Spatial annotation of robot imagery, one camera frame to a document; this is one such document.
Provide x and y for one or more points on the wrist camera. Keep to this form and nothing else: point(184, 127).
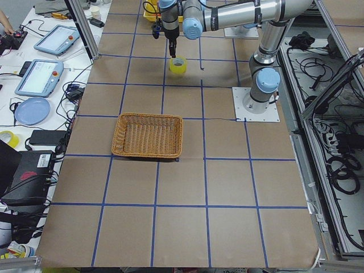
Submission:
point(156, 30)

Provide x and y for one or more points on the lower teach pendant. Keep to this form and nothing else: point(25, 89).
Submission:
point(40, 78)

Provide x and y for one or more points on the yellow tape roll on desk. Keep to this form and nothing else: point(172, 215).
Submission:
point(9, 138)

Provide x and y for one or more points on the black power adapter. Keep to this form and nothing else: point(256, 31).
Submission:
point(46, 137)

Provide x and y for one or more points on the yellow packing tape roll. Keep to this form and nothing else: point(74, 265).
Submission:
point(178, 65)

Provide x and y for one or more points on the black computer box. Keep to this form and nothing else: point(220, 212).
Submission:
point(24, 177)

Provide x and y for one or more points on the blue plate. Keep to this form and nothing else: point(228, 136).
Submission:
point(32, 111)

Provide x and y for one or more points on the aluminium frame post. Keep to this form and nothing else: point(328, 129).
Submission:
point(83, 27)

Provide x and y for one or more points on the brown wicker basket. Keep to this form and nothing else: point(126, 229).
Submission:
point(148, 136)

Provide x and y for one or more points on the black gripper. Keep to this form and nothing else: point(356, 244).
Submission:
point(171, 34)

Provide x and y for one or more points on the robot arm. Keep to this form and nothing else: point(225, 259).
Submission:
point(192, 18)

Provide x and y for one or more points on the yellow plastic basket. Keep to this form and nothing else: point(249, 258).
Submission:
point(150, 14)

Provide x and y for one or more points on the teach pendant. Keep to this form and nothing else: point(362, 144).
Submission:
point(58, 40)
point(40, 78)

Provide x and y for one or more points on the upper teach pendant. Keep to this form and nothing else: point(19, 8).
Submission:
point(58, 40)

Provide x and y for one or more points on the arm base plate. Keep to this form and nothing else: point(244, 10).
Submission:
point(241, 32)
point(248, 110)

